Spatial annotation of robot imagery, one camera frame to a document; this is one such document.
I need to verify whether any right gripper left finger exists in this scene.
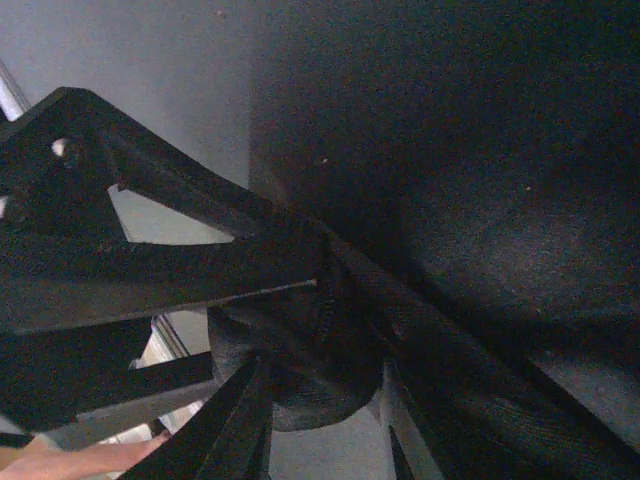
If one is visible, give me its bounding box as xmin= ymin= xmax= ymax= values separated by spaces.
xmin=121 ymin=359 xmax=273 ymax=480

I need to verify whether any black necktie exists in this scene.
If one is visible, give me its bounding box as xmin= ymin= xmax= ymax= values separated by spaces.
xmin=207 ymin=241 xmax=639 ymax=479

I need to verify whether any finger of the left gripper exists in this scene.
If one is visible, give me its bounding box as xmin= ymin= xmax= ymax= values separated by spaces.
xmin=1 ymin=88 xmax=326 ymax=333
xmin=1 ymin=317 xmax=214 ymax=435

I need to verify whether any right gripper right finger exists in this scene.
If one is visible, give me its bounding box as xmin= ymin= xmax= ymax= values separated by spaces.
xmin=382 ymin=359 xmax=475 ymax=479

